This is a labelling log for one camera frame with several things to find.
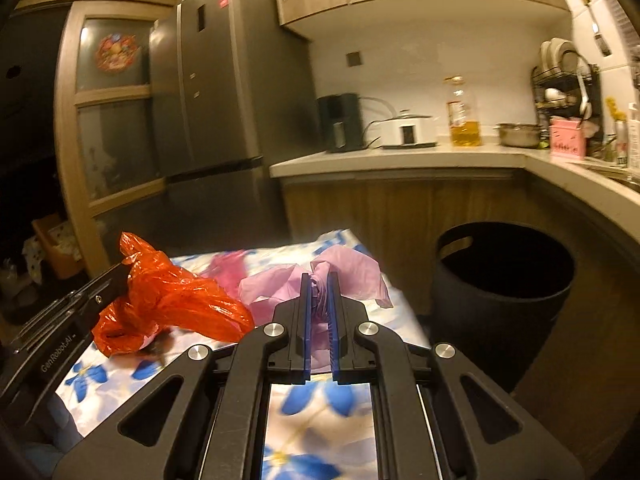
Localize orange plastic bag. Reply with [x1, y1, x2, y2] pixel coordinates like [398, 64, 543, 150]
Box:
[92, 232, 255, 358]

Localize light purple plastic bag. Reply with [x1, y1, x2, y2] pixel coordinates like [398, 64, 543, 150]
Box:
[239, 245, 392, 374]

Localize magenta plastic bag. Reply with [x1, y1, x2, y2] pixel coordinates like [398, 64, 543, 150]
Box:
[200, 250, 247, 299]

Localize black round trash bin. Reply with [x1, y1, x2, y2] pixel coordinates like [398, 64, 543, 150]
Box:
[430, 221, 576, 392]

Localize orange chair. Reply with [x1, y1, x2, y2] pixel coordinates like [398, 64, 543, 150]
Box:
[32, 214, 85, 280]

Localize wooden lower cabinets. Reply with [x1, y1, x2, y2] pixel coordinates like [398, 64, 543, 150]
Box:
[283, 168, 639, 474]

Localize white rice cooker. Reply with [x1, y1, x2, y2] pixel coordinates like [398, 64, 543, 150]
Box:
[378, 110, 437, 150]

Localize cooking oil bottle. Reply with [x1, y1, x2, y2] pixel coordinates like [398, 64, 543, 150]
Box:
[444, 75, 482, 148]

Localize wooden glass panel door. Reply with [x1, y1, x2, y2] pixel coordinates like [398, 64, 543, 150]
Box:
[54, 0, 172, 276]

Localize pink utensil basket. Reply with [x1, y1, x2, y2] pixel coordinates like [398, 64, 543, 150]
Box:
[549, 116, 586, 159]

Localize black air fryer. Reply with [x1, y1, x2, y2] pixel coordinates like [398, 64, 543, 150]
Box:
[317, 93, 364, 153]

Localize dark grey refrigerator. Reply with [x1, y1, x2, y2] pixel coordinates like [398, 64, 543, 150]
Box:
[150, 0, 321, 256]

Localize black dish rack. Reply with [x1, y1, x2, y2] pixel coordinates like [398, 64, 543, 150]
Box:
[530, 37, 603, 158]

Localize hanging slotted spatula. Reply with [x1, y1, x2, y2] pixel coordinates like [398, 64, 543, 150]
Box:
[580, 0, 612, 58]

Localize wall power outlet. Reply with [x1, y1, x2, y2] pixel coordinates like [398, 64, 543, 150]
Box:
[346, 51, 362, 67]

